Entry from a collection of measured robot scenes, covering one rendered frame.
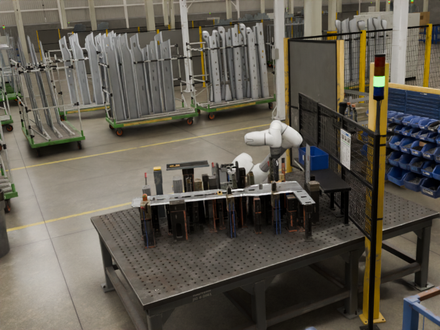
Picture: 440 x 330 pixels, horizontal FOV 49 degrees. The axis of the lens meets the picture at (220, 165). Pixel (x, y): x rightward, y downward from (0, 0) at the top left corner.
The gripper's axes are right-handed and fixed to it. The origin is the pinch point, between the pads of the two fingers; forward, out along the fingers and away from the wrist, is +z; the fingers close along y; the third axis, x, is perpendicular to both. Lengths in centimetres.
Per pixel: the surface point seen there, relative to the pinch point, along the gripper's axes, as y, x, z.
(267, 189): 2.8, -8.0, 9.0
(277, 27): -694, 171, -93
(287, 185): -1.5, 9.4, 9.0
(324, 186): 17.8, 34.6, 5.9
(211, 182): -16, -51, 5
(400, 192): -198, 211, 109
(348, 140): 15, 54, -29
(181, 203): 20, -78, 6
